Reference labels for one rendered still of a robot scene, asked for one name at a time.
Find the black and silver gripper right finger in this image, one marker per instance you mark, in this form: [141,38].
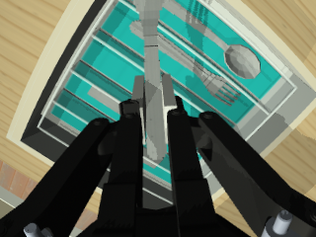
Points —
[265,200]

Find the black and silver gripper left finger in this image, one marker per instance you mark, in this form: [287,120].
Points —
[54,206]

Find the grey metal fork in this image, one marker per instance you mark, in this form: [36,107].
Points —
[195,62]
[212,84]
[149,13]

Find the grey rectangular tray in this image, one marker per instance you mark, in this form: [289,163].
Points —
[76,23]

